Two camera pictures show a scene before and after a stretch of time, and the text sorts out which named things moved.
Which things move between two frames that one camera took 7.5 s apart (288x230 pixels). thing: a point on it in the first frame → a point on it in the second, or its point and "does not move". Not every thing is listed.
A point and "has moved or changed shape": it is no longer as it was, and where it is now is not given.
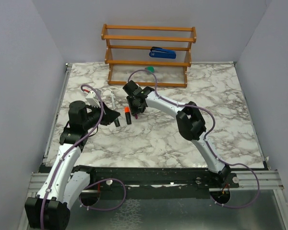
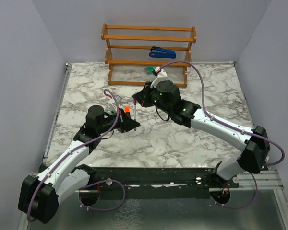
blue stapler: x=159 y=52 does not move
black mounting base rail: x=157 y=183 does not move
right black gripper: x=134 y=111 → x=142 y=97
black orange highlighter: x=127 y=115 does not move
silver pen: x=113 y=100 has moved or changed shape
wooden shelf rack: x=108 y=37 does not move
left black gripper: x=108 y=115 → x=132 y=124
